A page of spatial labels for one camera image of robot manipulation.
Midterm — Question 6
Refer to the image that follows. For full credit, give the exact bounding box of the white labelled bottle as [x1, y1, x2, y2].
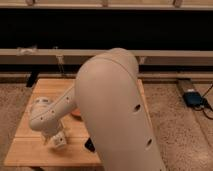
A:
[53, 132, 68, 149]

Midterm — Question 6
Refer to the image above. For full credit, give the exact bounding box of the black cable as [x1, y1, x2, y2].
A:
[195, 83, 213, 120]

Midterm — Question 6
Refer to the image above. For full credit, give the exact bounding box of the orange ceramic bowl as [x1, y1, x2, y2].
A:
[71, 108, 81, 117]

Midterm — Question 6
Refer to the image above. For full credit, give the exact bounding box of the black table leg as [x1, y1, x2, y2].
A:
[26, 71, 39, 87]

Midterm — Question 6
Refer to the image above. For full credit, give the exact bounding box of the long wooden rail beam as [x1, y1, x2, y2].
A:
[0, 48, 213, 66]

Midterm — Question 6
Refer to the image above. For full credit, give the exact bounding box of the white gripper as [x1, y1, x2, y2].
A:
[40, 122, 68, 148]

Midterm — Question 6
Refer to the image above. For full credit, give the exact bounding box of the wooden table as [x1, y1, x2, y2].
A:
[4, 78, 154, 168]

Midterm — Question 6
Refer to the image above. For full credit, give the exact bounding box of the dark blue power box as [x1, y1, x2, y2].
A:
[183, 89, 203, 107]

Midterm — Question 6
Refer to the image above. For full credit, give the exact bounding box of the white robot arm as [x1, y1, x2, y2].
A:
[29, 48, 166, 171]

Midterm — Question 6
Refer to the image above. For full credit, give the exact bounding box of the black smartphone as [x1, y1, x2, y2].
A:
[84, 138, 95, 152]

